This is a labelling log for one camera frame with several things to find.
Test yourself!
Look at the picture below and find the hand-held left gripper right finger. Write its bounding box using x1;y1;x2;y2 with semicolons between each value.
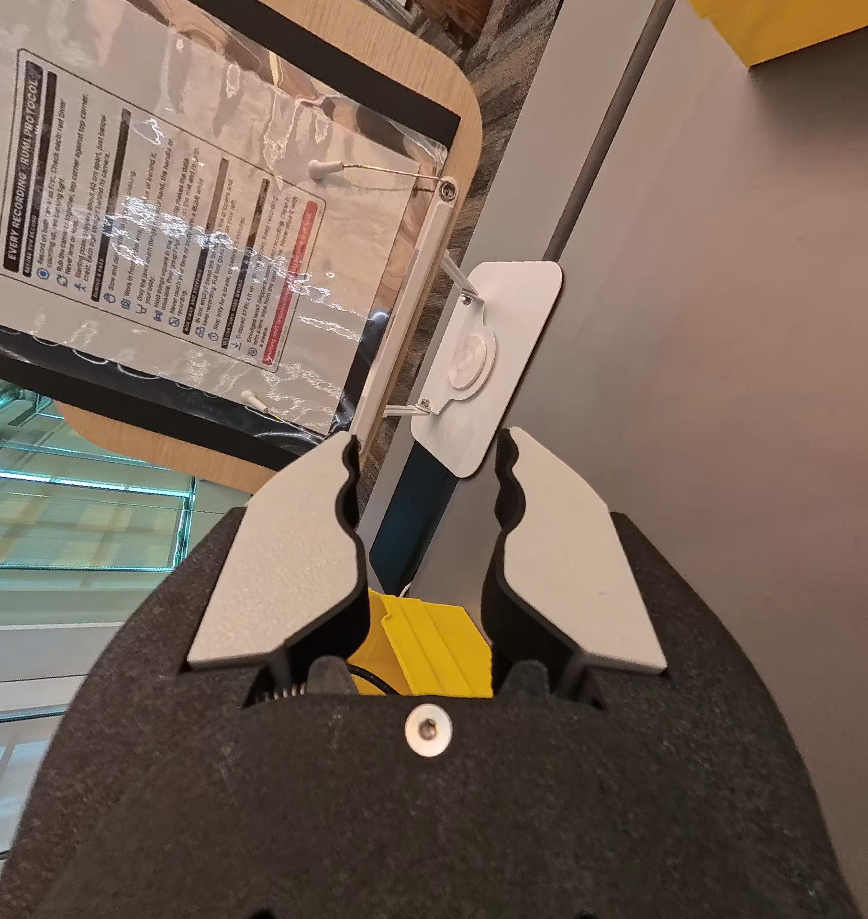
480;426;669;686

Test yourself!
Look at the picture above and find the white sign stand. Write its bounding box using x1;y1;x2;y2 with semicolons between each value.
348;179;566;478

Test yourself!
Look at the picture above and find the yellow plastic bin with cables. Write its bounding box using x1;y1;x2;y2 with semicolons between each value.
348;589;494;699

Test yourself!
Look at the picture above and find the grey metal rod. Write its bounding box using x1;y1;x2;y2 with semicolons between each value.
542;0;678;263

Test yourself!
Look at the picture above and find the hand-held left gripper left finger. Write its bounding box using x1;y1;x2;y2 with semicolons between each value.
186;431;372;676

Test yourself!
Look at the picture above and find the glass partition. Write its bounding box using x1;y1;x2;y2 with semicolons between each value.
0;373;256;575

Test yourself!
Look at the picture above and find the instruction sheet in clear sleeve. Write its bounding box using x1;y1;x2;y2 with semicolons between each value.
0;0;449;439

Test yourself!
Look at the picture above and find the yellow plastic bin with divider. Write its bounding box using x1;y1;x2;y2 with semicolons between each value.
689;0;868;69

